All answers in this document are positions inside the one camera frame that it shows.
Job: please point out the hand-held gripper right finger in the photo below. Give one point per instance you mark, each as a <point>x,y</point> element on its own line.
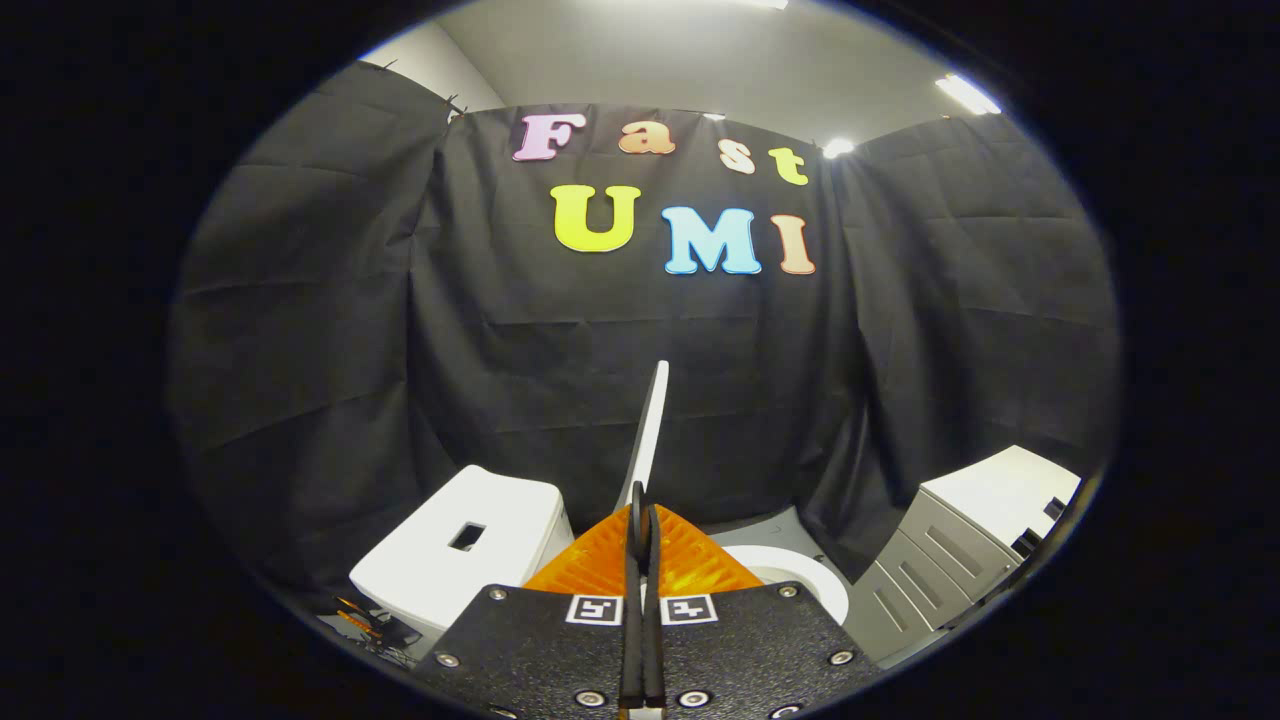
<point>750,650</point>

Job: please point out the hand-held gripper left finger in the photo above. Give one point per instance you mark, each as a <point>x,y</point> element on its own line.
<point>530,650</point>

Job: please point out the white toilet lid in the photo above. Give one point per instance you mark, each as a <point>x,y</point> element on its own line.
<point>648,440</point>

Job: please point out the black backdrop cloth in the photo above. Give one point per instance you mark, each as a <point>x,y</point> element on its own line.
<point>560,380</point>

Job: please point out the white grey cabinet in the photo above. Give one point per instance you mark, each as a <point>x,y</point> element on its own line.
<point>1000,490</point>

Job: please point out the small ceiling light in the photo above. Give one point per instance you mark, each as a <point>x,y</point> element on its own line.
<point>838,147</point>

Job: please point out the rectangular ceiling light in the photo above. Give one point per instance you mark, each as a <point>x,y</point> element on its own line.
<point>968,93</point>

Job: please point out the large round ceiling light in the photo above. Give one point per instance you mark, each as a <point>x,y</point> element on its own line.
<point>762,3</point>

